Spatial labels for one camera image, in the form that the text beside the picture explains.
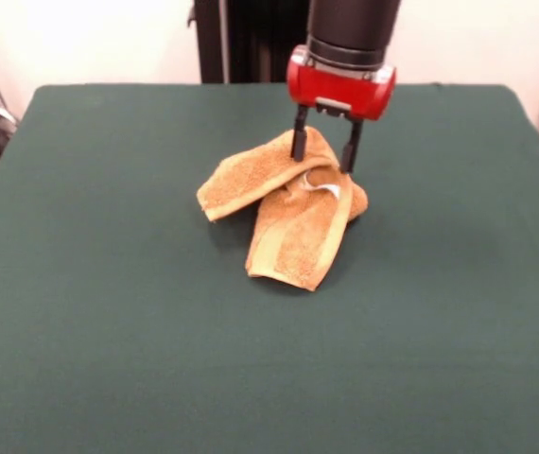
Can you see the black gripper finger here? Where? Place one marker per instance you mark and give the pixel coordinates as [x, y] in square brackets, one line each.
[300, 142]
[350, 156]

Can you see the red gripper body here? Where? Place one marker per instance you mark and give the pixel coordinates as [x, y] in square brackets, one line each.
[340, 87]

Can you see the orange terry towel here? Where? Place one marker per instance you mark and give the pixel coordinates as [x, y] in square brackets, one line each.
[298, 236]

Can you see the dark green table cloth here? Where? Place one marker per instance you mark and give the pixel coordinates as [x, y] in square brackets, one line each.
[109, 331]

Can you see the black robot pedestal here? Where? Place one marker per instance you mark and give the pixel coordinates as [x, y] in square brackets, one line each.
[213, 47]

